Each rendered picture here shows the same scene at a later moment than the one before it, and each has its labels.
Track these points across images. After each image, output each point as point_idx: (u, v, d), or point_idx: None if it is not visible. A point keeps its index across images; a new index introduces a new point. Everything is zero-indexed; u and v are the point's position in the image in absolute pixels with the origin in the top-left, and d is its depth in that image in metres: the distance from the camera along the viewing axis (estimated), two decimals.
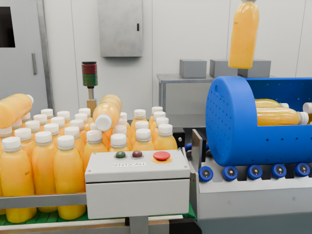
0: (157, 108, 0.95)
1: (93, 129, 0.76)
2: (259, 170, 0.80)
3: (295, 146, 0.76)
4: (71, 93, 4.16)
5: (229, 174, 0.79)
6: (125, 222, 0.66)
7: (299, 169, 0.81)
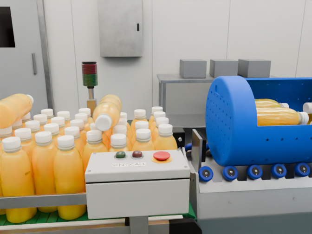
0: (157, 108, 0.95)
1: (93, 129, 0.76)
2: (259, 170, 0.80)
3: (295, 146, 0.76)
4: (71, 93, 4.16)
5: (229, 174, 0.79)
6: (125, 222, 0.66)
7: (299, 169, 0.81)
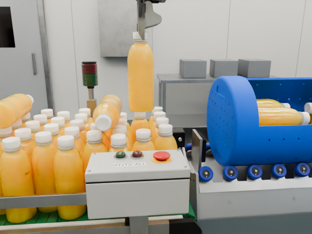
0: (157, 108, 0.95)
1: (93, 129, 0.76)
2: (259, 171, 0.80)
3: (296, 146, 0.76)
4: (71, 93, 4.16)
5: (229, 173, 0.79)
6: (125, 222, 0.66)
7: (299, 168, 0.81)
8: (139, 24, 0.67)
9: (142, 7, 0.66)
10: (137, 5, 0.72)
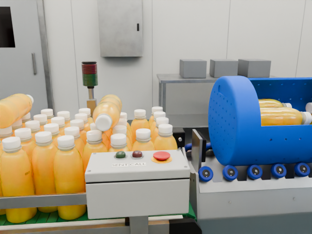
0: (157, 108, 0.95)
1: (93, 129, 0.76)
2: (259, 172, 0.80)
3: (298, 146, 0.76)
4: (71, 93, 4.16)
5: (229, 173, 0.79)
6: (125, 222, 0.66)
7: (299, 167, 0.81)
8: None
9: None
10: None
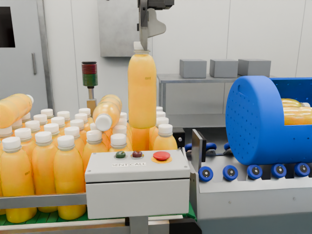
0: (157, 108, 0.95)
1: (93, 129, 0.76)
2: (251, 170, 0.80)
3: None
4: (71, 93, 4.16)
5: (229, 173, 0.79)
6: (125, 222, 0.66)
7: (308, 169, 0.81)
8: (141, 34, 0.61)
9: (145, 16, 0.60)
10: (139, 13, 0.65)
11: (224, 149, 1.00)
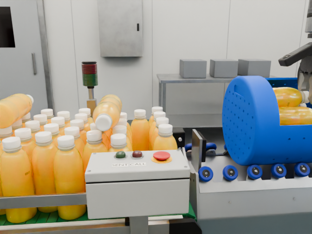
0: (157, 108, 0.95)
1: (93, 129, 0.76)
2: (252, 172, 0.80)
3: None
4: (71, 93, 4.16)
5: (229, 173, 0.79)
6: (125, 222, 0.66)
7: (307, 166, 0.82)
8: None
9: None
10: (302, 74, 0.87)
11: (225, 150, 1.01)
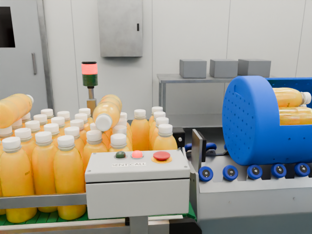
0: (157, 108, 0.95)
1: (93, 129, 0.76)
2: (252, 172, 0.80)
3: None
4: (71, 93, 4.16)
5: (229, 173, 0.79)
6: (125, 222, 0.66)
7: (307, 166, 0.82)
8: None
9: None
10: None
11: (225, 150, 1.01)
